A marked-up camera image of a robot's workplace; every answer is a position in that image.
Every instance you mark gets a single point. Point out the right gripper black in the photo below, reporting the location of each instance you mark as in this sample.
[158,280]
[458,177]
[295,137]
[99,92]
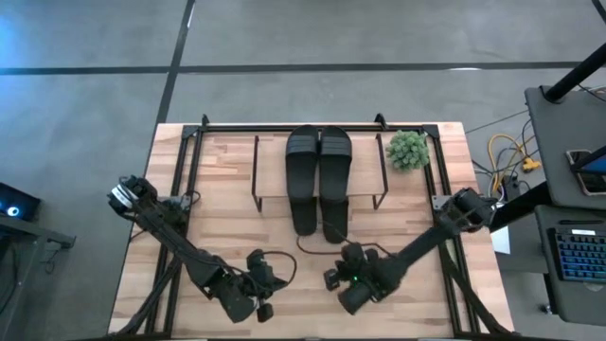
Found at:
[357,284]

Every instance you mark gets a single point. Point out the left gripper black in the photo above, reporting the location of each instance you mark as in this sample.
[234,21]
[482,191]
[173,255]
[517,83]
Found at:
[260,284]

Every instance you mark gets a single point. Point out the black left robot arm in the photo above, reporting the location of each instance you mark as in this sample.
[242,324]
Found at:
[165,232]

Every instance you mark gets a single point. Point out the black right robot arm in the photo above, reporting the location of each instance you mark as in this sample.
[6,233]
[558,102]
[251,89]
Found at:
[421,244]

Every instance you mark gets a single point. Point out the wooden shelf with metal legs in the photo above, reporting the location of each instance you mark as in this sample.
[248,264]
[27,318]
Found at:
[272,166]

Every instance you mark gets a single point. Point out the small green potted plant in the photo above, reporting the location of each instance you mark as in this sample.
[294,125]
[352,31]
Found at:
[407,150]

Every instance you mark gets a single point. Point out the white paper sheet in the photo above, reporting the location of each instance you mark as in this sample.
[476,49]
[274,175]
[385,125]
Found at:
[502,241]

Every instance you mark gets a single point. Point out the black metal stand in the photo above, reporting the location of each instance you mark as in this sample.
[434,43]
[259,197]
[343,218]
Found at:
[47,235]

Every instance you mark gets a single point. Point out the backlit black keyboard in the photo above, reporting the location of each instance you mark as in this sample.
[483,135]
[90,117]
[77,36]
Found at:
[582,256]

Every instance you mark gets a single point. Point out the grey computer cart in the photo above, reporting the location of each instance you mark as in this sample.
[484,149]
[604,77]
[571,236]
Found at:
[554,142]

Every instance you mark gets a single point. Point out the smartphone with dark screen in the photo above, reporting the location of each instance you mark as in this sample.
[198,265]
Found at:
[592,182]

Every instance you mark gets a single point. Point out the thick black pole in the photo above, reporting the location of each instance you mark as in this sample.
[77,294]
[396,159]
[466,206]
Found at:
[573,76]

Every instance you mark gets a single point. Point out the black aluminium table frame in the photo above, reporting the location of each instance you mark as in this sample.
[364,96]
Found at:
[237,128]

